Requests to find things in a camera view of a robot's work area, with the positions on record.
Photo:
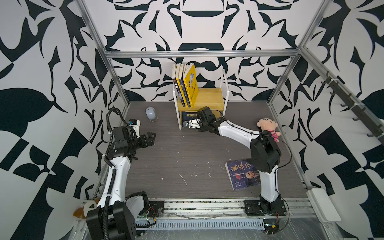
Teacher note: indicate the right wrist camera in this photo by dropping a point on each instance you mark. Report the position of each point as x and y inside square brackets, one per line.
[194, 124]

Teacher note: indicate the white wooden book shelf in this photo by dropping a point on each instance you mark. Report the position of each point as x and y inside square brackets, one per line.
[214, 98]

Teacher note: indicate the wall hook rail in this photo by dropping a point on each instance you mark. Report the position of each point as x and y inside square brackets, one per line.
[351, 102]

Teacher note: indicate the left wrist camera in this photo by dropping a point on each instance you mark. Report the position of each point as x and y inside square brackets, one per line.
[135, 125]

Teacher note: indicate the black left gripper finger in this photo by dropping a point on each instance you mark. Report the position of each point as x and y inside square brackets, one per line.
[147, 142]
[149, 136]

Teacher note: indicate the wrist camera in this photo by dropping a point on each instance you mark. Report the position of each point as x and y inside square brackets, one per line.
[194, 124]
[135, 125]

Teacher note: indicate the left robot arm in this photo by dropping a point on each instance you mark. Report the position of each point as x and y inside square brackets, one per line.
[115, 216]

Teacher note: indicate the black barcode book on shelf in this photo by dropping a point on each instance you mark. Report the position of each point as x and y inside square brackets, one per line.
[174, 71]

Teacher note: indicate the dark purple portrait book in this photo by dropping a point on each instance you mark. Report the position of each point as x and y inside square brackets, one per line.
[184, 87]

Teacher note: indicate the light blue alarm clock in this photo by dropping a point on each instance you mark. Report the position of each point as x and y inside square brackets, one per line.
[151, 114]

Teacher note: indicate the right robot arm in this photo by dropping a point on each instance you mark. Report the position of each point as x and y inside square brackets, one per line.
[219, 159]

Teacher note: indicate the brown white plush toy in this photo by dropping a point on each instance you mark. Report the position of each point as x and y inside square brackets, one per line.
[89, 205]

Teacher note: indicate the yellow cartoon book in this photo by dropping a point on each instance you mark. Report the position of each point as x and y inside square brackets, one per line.
[190, 83]
[179, 70]

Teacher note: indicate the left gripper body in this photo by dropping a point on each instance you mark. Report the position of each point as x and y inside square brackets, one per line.
[135, 142]

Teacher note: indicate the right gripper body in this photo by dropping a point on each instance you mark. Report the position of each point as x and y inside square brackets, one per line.
[204, 125]

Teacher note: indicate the plush doll pink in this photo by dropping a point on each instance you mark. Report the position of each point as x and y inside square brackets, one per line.
[266, 124]

